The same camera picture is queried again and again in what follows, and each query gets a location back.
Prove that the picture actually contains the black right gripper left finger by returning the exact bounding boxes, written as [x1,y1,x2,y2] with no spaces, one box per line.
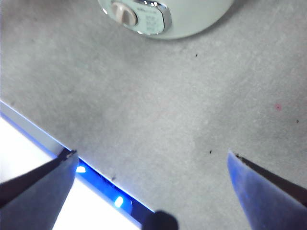
[0,149,78,230]

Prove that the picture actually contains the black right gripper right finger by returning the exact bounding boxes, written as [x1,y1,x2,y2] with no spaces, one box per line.
[227,149,307,230]

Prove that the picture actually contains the pale green electric cooking pot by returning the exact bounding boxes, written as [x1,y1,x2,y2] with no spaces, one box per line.
[97,0,235,40]

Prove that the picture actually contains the black rounded object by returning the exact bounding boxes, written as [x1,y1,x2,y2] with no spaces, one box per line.
[142,210,179,230]

